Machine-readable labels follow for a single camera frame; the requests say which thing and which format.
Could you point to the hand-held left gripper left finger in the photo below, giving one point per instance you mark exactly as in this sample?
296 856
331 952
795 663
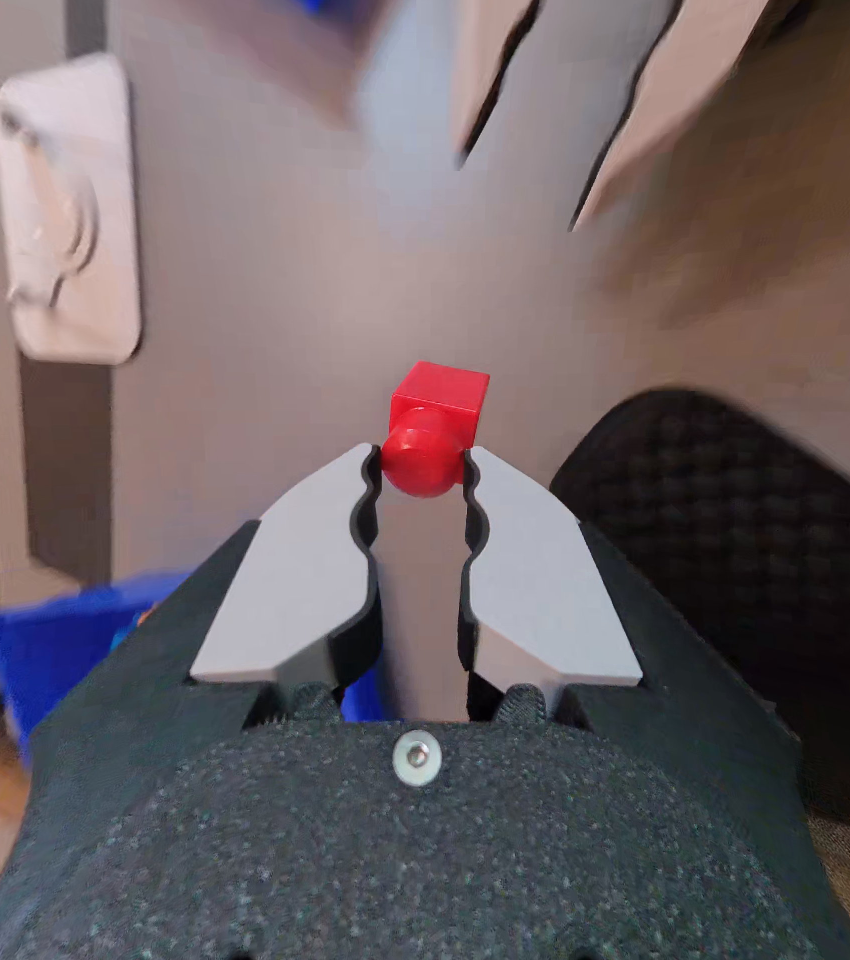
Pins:
290 600

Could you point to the white document stand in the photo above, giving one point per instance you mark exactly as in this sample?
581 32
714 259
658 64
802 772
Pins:
72 225

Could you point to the red mega block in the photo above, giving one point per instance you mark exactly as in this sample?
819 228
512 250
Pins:
432 427

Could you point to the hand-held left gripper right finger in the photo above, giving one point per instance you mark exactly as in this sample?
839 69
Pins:
552 600

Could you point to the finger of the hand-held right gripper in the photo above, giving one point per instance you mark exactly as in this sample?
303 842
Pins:
488 45
680 82

